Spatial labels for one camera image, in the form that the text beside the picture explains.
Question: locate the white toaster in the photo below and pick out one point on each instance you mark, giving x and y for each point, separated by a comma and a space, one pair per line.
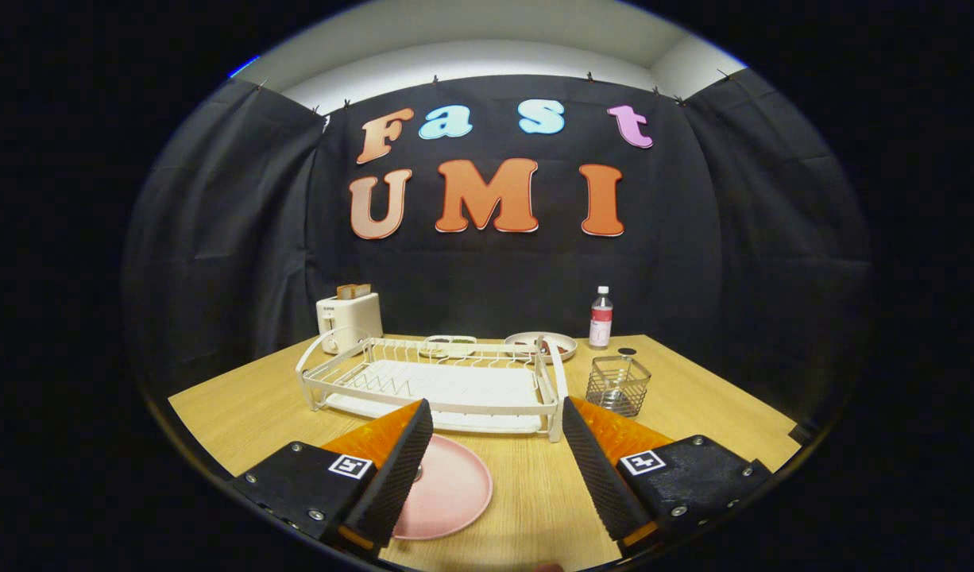
352, 318

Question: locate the small black object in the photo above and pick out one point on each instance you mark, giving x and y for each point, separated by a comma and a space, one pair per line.
802, 433

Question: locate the toast slice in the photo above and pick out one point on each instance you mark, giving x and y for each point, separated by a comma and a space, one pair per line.
362, 290
344, 292

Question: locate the pink plate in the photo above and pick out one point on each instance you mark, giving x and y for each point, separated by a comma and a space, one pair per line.
455, 492

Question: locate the plastic bottle with red label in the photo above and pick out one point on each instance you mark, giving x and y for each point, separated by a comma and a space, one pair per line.
601, 326

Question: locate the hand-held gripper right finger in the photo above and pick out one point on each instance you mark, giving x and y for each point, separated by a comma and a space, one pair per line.
602, 477

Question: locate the white divided dish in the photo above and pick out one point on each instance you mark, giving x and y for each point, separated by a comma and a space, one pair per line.
447, 340

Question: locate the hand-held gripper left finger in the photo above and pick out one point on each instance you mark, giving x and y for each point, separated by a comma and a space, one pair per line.
396, 477

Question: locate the white round plate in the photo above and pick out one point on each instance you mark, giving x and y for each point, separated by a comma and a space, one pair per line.
527, 337

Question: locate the raw red meat slices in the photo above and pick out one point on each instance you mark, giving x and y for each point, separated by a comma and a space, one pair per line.
562, 349

